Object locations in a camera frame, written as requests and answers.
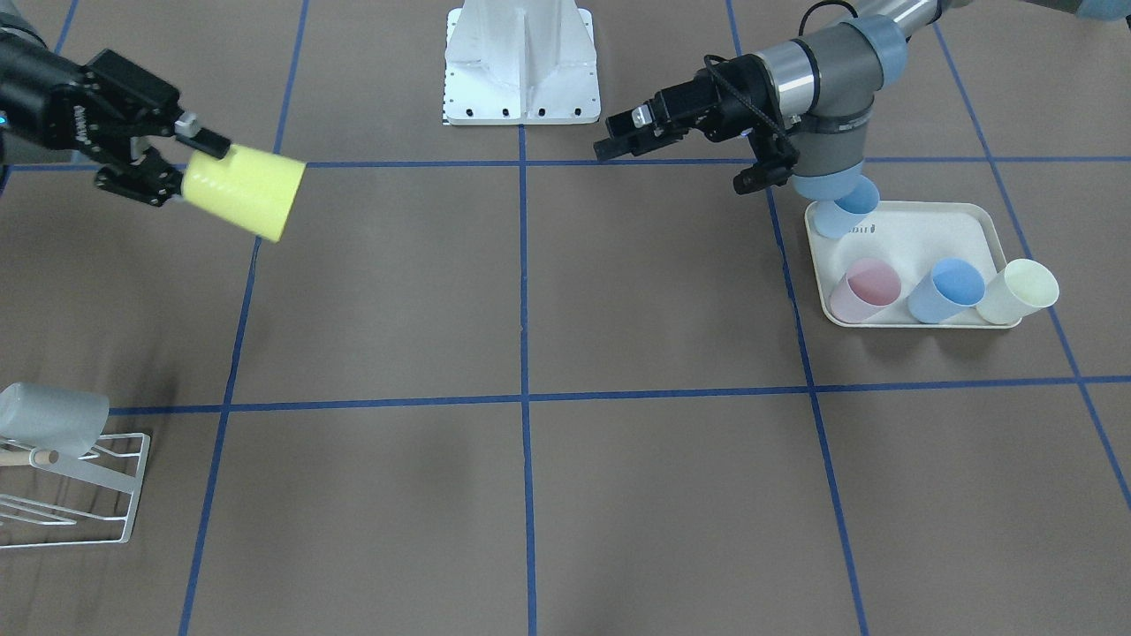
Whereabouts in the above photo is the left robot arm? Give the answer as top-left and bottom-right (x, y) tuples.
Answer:
(593, 1), (961, 201)

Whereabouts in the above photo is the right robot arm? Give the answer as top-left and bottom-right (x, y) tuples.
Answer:
(1, 1), (232, 207)

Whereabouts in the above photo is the grey plastic cup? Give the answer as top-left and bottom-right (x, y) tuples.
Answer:
(1, 383), (110, 458)

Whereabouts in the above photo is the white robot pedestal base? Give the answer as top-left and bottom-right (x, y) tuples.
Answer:
(442, 1), (602, 126)

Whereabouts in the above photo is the pink plastic cup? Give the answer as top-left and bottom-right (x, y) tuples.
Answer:
(828, 257), (903, 323)

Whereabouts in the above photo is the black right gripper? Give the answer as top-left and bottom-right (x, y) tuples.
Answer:
(1, 35), (232, 207)

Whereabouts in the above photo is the yellow plastic cup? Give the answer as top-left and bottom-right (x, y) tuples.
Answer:
(181, 144), (307, 242)

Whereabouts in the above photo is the light blue cup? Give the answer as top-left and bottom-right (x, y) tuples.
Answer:
(811, 177), (880, 240)
(907, 258), (986, 323)

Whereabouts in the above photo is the light blue cup back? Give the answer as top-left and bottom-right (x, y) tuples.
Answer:
(811, 177), (880, 240)

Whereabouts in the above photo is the light blue cup front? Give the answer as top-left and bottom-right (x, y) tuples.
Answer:
(907, 258), (986, 323)

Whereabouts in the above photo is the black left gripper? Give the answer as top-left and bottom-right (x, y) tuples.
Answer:
(593, 54), (800, 194)

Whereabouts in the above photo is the cream white plastic cup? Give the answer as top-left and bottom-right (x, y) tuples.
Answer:
(975, 259), (1061, 326)

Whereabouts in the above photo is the cream plastic tray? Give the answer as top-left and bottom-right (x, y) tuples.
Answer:
(804, 201), (1007, 329)

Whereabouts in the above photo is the white wire cup rack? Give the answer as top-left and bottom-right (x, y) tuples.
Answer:
(1, 432), (152, 552)

